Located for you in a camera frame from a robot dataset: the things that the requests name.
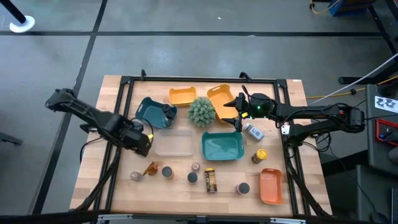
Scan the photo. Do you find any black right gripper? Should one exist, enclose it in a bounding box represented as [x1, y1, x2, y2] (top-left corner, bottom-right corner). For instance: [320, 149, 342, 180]
[221, 92, 276, 134]

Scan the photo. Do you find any silver-lid labelled spice jar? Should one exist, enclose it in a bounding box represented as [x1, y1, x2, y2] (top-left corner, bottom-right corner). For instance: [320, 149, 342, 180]
[243, 123, 266, 143]

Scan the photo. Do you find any yellow-lid dark-label spice jar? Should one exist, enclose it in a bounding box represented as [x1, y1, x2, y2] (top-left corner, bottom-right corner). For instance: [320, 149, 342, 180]
[204, 167, 218, 194]

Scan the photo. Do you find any orange plastic bin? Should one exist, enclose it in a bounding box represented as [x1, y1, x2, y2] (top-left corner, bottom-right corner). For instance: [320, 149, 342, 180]
[259, 167, 284, 206]

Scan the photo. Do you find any large yellow plastic bin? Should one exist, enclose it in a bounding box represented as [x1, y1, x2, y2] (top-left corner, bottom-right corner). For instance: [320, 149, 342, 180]
[206, 83, 246, 125]

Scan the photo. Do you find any dark blue plastic bin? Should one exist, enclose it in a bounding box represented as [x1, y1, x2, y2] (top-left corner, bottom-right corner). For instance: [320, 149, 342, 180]
[134, 96, 178, 130]

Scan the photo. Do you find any clear plastic bin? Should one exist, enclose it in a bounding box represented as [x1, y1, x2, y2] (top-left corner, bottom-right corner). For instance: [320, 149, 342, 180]
[154, 128, 195, 157]

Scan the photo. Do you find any green succulent plant in pot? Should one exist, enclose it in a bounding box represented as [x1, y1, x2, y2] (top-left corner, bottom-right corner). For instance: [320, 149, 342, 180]
[187, 96, 217, 128]

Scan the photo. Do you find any teal plastic bin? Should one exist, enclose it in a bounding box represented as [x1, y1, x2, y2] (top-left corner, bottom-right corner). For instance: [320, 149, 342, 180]
[201, 130, 246, 162]

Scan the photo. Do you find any small yellow plastic bin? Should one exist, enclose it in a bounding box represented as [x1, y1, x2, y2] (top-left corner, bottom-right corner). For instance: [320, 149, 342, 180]
[169, 86, 198, 108]

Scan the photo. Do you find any grey floor object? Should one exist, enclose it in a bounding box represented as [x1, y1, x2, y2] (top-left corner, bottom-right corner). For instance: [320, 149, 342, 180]
[0, 131, 24, 146]

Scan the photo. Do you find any red-framed black device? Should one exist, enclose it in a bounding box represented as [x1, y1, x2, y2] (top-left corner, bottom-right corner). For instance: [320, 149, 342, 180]
[374, 118, 398, 147]

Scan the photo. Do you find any white marker sticker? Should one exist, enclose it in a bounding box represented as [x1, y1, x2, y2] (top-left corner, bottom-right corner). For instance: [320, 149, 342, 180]
[374, 95, 398, 113]

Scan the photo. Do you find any blue box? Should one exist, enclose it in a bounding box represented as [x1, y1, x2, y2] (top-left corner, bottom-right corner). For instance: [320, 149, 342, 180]
[328, 0, 376, 17]

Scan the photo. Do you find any white round stand base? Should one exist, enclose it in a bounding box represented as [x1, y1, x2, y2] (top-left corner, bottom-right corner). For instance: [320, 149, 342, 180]
[8, 14, 36, 34]

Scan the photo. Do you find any black stand pole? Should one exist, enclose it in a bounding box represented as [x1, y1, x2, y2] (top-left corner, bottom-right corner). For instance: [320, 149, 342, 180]
[1, 0, 27, 23]

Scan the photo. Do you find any black aluminium table frame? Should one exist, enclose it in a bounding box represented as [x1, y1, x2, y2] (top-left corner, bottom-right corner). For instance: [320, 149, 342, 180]
[70, 68, 332, 218]

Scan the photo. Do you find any silver aluminium bracket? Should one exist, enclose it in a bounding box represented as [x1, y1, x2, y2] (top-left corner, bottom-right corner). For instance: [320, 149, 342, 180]
[269, 217, 307, 224]
[97, 213, 134, 223]

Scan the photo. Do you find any yellow floor cable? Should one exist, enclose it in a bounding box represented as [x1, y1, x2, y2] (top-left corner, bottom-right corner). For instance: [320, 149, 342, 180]
[306, 75, 398, 100]

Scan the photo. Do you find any black camera-side beam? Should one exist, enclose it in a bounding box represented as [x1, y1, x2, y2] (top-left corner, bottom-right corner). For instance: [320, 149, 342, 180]
[0, 210, 398, 224]

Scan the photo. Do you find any white cable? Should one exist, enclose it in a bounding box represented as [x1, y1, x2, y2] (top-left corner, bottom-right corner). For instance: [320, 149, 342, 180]
[308, 52, 398, 106]

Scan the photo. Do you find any yellow looped cable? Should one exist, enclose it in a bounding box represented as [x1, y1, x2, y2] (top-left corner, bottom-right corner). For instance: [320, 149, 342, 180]
[309, 0, 341, 15]

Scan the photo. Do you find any black desk leg frame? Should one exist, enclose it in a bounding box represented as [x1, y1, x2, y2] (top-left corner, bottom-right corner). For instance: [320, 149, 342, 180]
[338, 0, 398, 85]

